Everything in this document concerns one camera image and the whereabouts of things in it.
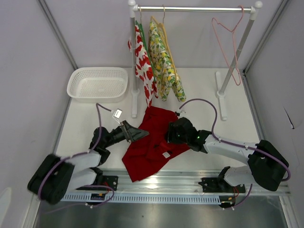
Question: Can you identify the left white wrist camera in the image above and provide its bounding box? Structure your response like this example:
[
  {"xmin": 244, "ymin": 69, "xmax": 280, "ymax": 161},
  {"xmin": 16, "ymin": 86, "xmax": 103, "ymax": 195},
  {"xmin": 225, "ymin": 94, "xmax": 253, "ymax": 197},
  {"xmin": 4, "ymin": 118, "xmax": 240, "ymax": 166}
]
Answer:
[{"xmin": 112, "ymin": 108, "xmax": 123, "ymax": 119}]

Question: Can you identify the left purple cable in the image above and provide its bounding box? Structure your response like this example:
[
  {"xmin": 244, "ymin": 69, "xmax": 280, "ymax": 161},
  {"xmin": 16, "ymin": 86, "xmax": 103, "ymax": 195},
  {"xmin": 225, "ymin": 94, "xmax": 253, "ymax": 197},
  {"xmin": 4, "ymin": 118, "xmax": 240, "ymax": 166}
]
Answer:
[{"xmin": 38, "ymin": 103, "xmax": 114, "ymax": 201}]

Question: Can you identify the white slotted cable duct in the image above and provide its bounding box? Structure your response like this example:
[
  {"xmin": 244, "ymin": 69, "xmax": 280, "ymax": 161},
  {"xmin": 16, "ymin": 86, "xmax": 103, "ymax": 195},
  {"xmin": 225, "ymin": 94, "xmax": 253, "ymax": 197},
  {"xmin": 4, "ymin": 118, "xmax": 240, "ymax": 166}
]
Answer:
[{"xmin": 61, "ymin": 192, "xmax": 221, "ymax": 205}]

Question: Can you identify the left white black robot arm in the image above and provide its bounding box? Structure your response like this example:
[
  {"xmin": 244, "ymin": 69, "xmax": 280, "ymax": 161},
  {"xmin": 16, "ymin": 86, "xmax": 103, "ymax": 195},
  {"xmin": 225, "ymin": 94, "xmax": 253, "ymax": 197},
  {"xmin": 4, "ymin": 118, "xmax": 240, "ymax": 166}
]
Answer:
[{"xmin": 27, "ymin": 121, "xmax": 149, "ymax": 205}]

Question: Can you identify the green hanger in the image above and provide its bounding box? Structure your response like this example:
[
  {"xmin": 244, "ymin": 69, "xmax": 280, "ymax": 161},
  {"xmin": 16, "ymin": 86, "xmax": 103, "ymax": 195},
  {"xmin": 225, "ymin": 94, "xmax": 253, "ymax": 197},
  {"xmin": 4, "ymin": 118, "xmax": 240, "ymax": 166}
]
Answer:
[{"xmin": 135, "ymin": 17, "xmax": 156, "ymax": 82}]

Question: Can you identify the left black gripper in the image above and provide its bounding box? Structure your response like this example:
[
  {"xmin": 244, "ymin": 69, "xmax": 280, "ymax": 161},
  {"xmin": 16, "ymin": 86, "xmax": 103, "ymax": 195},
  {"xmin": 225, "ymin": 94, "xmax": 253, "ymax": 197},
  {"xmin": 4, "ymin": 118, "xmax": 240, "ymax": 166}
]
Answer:
[{"xmin": 103, "ymin": 120, "xmax": 149, "ymax": 148}]

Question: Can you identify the white plastic basket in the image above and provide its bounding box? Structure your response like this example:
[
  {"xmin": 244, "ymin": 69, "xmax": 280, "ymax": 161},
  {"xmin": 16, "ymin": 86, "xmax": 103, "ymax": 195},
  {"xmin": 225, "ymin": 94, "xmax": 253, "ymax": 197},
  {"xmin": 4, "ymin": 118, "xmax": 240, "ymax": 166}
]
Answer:
[{"xmin": 66, "ymin": 67, "xmax": 128, "ymax": 103}]

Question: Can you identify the yellow wooden hanger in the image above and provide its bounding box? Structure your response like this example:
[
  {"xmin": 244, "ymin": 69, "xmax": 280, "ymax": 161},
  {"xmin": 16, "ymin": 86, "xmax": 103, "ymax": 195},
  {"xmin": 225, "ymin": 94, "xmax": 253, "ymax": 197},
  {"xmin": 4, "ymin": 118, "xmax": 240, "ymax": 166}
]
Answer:
[{"xmin": 151, "ymin": 4, "xmax": 177, "ymax": 73}]

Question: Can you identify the aluminium rail base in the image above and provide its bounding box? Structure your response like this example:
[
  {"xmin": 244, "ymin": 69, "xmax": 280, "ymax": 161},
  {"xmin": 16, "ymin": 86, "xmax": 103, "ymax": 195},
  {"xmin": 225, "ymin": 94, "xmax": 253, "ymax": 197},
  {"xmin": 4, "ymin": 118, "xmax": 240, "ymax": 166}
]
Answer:
[{"xmin": 59, "ymin": 168, "xmax": 291, "ymax": 195}]

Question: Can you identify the pink wire hanger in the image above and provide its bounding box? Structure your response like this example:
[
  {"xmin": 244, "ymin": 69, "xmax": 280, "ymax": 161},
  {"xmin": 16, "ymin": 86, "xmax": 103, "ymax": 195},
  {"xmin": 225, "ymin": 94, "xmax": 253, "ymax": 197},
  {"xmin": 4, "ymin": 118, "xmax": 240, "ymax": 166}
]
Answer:
[{"xmin": 211, "ymin": 5, "xmax": 245, "ymax": 86}]

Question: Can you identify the red flower print garment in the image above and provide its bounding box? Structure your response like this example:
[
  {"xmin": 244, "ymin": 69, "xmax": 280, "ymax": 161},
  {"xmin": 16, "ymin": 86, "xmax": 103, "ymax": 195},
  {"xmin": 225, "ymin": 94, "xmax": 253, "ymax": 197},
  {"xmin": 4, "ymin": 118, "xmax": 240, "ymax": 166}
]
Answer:
[{"xmin": 135, "ymin": 25, "xmax": 158, "ymax": 107}]

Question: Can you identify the lemon print garment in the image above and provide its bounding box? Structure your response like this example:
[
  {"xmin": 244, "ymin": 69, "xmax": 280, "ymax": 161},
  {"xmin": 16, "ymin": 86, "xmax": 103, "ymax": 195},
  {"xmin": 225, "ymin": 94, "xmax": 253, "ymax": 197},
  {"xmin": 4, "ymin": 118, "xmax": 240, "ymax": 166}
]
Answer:
[{"xmin": 148, "ymin": 19, "xmax": 186, "ymax": 102}]

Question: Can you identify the white metal clothes rack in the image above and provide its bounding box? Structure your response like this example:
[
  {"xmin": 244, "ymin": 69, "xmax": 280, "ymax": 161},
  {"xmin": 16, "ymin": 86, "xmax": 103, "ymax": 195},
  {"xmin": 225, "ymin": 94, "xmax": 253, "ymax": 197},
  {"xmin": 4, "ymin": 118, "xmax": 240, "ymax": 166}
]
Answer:
[{"xmin": 127, "ymin": 0, "xmax": 264, "ymax": 121}]

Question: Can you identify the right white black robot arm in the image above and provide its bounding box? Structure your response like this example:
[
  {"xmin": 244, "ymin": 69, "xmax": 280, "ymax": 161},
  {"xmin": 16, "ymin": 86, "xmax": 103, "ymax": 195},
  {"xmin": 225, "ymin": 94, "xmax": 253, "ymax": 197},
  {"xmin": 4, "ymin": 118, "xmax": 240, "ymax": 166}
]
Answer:
[{"xmin": 167, "ymin": 117, "xmax": 291, "ymax": 192}]

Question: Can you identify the red skirt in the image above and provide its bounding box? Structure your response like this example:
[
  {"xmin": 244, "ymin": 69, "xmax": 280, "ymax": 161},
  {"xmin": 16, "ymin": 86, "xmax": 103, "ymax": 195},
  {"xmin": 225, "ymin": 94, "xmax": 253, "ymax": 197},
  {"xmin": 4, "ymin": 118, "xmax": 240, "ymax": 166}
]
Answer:
[{"xmin": 122, "ymin": 106, "xmax": 190, "ymax": 182}]

